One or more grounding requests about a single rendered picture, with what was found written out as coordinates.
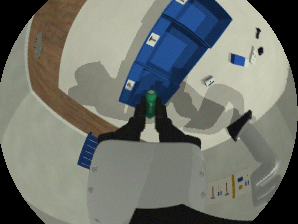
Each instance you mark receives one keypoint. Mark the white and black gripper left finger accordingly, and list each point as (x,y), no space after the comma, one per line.
(129,132)

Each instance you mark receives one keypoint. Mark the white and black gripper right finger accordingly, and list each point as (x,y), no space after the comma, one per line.
(170,133)

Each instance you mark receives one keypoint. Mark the blue three-compartment bin rack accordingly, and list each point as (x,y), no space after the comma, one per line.
(173,55)

